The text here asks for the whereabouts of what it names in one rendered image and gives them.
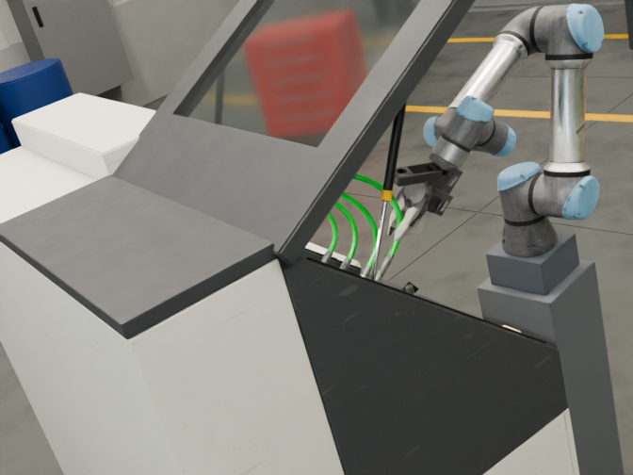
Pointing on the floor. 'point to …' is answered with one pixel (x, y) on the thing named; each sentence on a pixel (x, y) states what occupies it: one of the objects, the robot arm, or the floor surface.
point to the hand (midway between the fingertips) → (392, 232)
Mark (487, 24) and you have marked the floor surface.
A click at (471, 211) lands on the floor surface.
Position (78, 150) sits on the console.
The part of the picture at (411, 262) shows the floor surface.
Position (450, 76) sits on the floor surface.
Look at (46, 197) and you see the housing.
